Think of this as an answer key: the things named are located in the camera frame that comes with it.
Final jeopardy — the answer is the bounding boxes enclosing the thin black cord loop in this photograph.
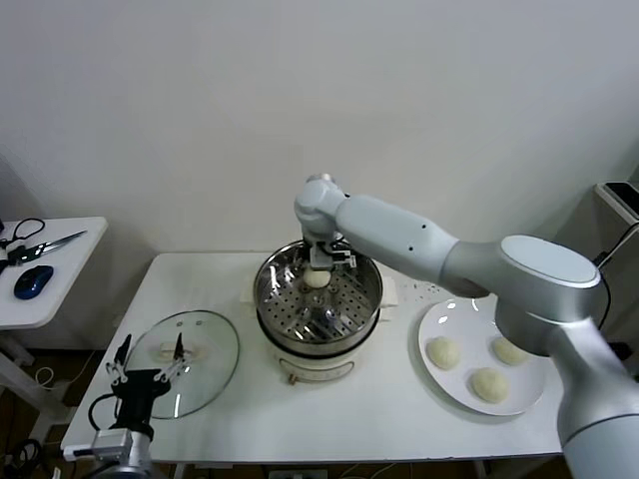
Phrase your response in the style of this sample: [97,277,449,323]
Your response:
[0,219,47,275]

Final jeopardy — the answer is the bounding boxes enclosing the black floor cables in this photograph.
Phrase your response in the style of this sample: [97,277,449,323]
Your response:
[0,438,49,479]

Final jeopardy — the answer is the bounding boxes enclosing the black handled scissors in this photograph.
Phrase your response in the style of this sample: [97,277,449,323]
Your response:
[7,231,89,265]

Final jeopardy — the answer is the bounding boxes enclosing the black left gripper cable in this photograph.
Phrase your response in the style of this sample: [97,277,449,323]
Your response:
[88,392,119,433]

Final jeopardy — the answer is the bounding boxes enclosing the white round plate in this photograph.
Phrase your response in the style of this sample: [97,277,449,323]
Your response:
[417,297,546,417]

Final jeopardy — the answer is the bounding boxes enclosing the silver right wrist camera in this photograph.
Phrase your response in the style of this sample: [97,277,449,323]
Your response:
[308,242,334,271]

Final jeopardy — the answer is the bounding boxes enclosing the thin white floor cable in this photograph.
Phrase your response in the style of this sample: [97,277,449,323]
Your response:
[33,348,101,390]

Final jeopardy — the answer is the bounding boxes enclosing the white electric cooker pot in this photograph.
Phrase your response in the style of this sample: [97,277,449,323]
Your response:
[257,304,391,387]

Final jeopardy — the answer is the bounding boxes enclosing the white metal rack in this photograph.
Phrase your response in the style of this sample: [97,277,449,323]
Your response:
[593,182,639,350]

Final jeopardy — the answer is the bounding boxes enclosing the small white side table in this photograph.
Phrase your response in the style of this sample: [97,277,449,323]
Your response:
[0,217,110,425]

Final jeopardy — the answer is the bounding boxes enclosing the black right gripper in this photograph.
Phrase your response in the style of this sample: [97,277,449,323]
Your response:
[328,241,357,271]

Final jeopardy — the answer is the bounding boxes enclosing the blue computer mouse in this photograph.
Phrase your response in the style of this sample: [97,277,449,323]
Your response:
[13,265,55,300]

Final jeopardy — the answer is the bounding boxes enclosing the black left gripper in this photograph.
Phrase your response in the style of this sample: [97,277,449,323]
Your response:
[105,331,188,434]

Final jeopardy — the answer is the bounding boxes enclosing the perforated steel steamer basket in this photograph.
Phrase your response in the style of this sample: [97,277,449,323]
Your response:
[241,238,399,345]

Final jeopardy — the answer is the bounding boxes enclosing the white steamed baozi bun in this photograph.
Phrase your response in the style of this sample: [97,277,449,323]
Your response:
[491,336,529,366]
[426,335,461,371]
[304,267,331,291]
[469,367,509,403]

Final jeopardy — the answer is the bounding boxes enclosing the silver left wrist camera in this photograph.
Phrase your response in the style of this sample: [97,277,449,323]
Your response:
[62,429,133,460]

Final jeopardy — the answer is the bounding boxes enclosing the round glass pot lid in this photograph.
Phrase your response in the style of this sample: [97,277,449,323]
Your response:
[123,309,242,420]

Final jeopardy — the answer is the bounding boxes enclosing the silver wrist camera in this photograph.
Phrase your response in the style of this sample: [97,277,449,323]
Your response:
[308,242,334,271]
[62,429,133,460]

